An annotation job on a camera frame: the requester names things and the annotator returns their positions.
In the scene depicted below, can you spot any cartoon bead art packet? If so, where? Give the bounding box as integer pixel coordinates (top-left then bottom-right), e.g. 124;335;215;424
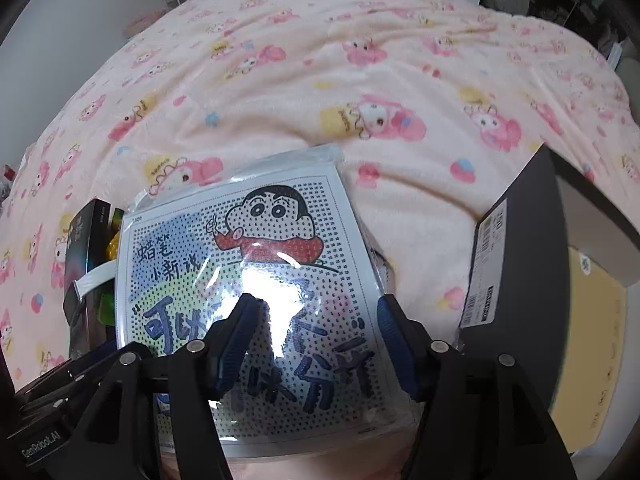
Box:
114;144;418;461

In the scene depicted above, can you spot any tan flat sheet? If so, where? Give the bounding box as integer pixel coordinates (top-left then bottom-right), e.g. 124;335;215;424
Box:
565;245;632;456

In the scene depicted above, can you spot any black storage box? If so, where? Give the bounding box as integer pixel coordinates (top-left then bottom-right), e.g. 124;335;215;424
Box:
457;144;640;461

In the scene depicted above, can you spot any pink printed blanket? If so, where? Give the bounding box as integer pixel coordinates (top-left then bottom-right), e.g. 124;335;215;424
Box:
0;0;640;480

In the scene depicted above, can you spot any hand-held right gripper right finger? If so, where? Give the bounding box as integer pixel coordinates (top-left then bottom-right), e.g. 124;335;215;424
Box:
376;294;578;480

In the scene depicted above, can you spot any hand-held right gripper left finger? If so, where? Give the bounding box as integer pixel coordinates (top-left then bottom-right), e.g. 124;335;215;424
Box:
55;292;273;480

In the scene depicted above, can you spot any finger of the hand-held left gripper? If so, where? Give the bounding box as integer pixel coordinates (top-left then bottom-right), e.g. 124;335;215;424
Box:
15;342;126;412

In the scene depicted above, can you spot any yellow and green wrapper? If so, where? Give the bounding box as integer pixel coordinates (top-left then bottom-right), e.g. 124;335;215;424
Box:
95;207;126;333

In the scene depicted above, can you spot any dark cluttered shelf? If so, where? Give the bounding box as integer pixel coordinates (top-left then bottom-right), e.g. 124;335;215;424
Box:
530;0;640;68

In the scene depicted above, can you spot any black glossy box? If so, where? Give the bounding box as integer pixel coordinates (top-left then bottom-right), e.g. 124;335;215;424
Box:
64;199;118;361

